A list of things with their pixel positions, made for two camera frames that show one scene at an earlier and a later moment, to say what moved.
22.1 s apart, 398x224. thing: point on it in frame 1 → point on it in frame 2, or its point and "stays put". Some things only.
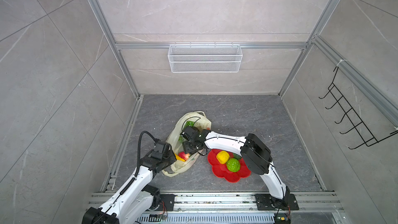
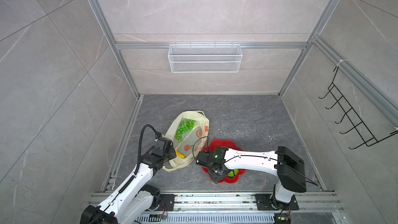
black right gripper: (185, 148) → (215, 179)
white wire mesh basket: (205, 58) stays put
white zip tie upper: (341, 60) stays put
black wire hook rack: (359, 128) stays put
